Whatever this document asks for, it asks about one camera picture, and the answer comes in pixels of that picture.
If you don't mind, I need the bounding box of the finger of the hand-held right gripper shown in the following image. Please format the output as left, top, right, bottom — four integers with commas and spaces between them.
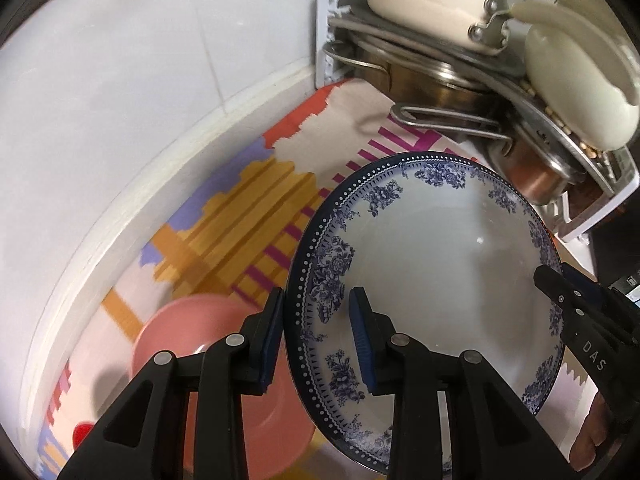
534, 265, 581, 328
560, 262, 608, 311

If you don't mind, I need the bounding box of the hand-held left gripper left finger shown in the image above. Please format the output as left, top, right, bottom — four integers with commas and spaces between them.
59, 287, 287, 480

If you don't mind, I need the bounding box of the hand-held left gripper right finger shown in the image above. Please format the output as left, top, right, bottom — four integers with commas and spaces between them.
349, 286, 568, 480

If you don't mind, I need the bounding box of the pink bowl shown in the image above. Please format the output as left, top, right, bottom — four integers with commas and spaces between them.
130, 295, 317, 480

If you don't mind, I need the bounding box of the blue floral plate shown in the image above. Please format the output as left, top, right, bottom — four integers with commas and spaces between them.
284, 151, 567, 463

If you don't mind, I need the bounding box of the person's right hand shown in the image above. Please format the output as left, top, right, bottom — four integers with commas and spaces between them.
570, 390, 618, 472

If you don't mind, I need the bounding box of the copper bottomed steel pot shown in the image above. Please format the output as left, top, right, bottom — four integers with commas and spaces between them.
390, 102, 586, 206

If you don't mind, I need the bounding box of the colourful patterned table mat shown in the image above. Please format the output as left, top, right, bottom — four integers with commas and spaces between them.
35, 77, 596, 480

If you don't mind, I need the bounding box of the white kettle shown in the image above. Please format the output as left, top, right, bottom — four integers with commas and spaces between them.
510, 0, 640, 151

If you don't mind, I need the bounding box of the large steel pot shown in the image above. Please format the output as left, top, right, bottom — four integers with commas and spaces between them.
322, 40, 506, 111

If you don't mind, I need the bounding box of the white pot shelf rack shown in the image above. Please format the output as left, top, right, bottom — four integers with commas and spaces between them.
315, 0, 640, 241

